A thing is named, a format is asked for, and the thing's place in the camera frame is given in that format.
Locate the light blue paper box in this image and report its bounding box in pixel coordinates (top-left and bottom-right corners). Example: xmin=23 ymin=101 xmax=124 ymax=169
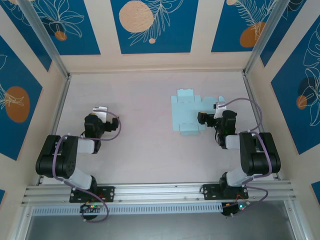
xmin=170 ymin=88 xmax=226 ymax=137

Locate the blue panel with peach circle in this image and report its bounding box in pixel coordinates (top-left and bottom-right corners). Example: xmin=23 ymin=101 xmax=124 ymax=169
xmin=110 ymin=0 xmax=200 ymax=55

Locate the grey metal sheet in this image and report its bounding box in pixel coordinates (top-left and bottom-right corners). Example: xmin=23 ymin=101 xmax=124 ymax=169
xmin=24 ymin=201 xmax=301 ymax=240

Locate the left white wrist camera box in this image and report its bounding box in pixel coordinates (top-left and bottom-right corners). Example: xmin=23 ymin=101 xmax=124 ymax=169
xmin=91 ymin=106 xmax=109 ymax=123

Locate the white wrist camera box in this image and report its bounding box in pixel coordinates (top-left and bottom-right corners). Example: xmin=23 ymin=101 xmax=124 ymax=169
xmin=91 ymin=106 xmax=109 ymax=123
xmin=213 ymin=101 xmax=227 ymax=120

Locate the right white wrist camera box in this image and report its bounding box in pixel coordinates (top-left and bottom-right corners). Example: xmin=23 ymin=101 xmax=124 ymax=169
xmin=213 ymin=101 xmax=227 ymax=120

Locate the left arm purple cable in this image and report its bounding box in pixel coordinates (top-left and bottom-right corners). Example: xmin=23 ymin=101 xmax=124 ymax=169
xmin=51 ymin=111 xmax=123 ymax=223

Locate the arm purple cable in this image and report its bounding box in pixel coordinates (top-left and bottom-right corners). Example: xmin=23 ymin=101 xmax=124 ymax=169
xmin=51 ymin=111 xmax=123 ymax=223
xmin=217 ymin=98 xmax=273 ymax=213

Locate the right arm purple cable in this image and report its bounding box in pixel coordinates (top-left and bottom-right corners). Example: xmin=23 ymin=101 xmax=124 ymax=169
xmin=217 ymin=98 xmax=273 ymax=213

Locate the aluminium table edge rail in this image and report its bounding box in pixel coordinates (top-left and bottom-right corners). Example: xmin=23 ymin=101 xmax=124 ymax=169
xmin=242 ymin=72 xmax=280 ymax=181
xmin=37 ymin=74 xmax=72 ymax=186

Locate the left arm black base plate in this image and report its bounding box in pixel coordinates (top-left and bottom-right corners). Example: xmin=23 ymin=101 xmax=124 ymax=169
xmin=69 ymin=185 xmax=116 ymax=203

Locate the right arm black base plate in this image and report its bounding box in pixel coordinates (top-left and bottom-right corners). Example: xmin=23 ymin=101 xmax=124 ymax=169
xmin=201 ymin=183 xmax=250 ymax=201

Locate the aluminium frame post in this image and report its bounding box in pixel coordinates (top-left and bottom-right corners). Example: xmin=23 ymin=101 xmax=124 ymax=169
xmin=243 ymin=0 xmax=286 ymax=76
xmin=17 ymin=0 xmax=71 ymax=79

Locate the aluminium mounting rail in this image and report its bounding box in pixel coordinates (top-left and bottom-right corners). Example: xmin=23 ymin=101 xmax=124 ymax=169
xmin=21 ymin=180 xmax=300 ymax=206

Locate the grey slotted cable duct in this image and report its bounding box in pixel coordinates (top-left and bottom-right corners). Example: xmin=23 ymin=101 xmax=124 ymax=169
xmin=31 ymin=202 xmax=224 ymax=216

